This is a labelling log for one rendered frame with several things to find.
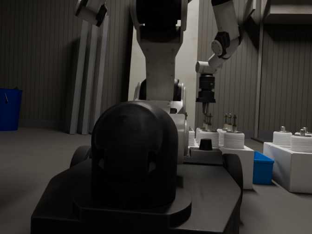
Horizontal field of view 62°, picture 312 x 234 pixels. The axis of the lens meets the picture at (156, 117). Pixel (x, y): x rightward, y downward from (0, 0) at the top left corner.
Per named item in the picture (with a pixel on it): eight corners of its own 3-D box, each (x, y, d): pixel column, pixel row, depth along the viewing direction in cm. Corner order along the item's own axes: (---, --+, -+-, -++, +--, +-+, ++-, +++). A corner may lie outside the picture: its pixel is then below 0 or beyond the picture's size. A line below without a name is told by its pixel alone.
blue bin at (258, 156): (274, 185, 127) (275, 160, 126) (250, 183, 128) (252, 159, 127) (256, 171, 156) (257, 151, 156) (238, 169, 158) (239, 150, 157)
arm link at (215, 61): (225, 63, 140) (245, 47, 121) (210, 70, 137) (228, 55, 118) (215, 46, 140) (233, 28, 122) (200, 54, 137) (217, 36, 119)
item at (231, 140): (246, 170, 125) (248, 133, 124) (236, 172, 118) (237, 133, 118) (229, 166, 132) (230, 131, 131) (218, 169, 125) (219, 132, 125)
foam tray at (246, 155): (252, 190, 117) (254, 150, 116) (166, 184, 120) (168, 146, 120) (234, 170, 156) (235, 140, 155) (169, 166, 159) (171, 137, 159)
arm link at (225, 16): (249, 45, 121) (240, -4, 112) (228, 56, 117) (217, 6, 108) (232, 45, 131) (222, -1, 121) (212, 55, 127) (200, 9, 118)
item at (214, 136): (221, 170, 123) (223, 132, 122) (203, 170, 120) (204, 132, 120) (211, 165, 132) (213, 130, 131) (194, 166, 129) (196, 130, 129)
